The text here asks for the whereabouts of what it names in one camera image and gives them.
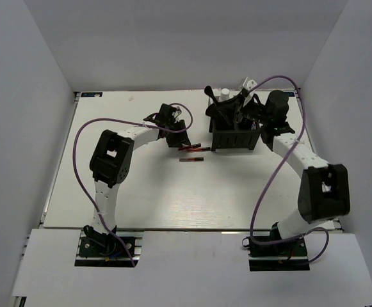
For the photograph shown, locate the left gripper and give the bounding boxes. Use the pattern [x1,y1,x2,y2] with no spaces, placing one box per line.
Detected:
[166,119,191,148]

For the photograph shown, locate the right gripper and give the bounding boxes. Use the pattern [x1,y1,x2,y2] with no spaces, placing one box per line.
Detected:
[216,92,270,125]

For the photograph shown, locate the black fan makeup brush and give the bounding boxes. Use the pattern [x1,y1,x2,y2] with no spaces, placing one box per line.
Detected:
[205,104,219,118]

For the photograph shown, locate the white jar cap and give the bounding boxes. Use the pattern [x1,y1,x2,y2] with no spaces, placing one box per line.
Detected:
[219,88,230,102]

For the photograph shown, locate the red black lip gloss tube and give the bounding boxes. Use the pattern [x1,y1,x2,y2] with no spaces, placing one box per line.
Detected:
[179,157,204,162]

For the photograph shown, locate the black round makeup brush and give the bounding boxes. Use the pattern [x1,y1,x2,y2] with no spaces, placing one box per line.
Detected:
[204,86,227,122]

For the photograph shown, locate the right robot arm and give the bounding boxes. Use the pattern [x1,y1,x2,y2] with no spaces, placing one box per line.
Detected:
[204,86,350,255]

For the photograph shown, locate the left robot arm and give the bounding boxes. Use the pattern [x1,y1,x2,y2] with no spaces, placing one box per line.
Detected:
[84,104,191,255]

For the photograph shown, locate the black metal organizer rack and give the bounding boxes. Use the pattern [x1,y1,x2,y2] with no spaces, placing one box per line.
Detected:
[209,116,260,152]

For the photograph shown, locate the white table board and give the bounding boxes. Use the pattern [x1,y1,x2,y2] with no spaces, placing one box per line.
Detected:
[44,90,300,230]

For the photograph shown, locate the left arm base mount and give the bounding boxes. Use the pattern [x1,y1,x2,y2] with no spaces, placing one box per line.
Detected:
[74,232,144,268]

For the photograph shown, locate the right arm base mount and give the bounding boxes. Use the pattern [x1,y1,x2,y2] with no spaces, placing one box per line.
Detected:
[241,237,310,272]

